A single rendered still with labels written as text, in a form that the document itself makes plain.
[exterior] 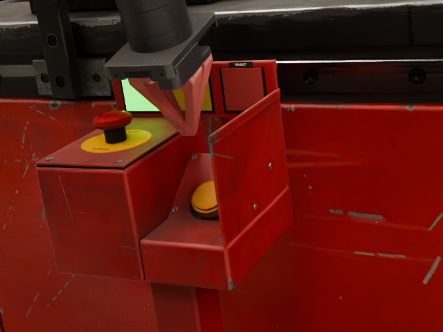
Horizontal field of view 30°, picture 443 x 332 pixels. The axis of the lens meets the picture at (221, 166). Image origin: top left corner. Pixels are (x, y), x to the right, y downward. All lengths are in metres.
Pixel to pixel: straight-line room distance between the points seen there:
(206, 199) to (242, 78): 0.13
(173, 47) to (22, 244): 0.66
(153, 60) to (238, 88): 0.18
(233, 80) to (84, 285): 0.50
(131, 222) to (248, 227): 0.11
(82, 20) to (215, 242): 0.43
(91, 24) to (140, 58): 0.38
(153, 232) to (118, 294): 0.42
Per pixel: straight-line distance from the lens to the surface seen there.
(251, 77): 0.85
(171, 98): 0.77
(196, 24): 0.74
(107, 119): 0.82
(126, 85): 0.92
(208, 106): 0.88
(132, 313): 1.21
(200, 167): 0.85
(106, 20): 1.06
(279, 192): 0.85
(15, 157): 1.24
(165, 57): 0.69
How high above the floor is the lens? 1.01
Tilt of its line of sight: 18 degrees down
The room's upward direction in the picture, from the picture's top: 8 degrees counter-clockwise
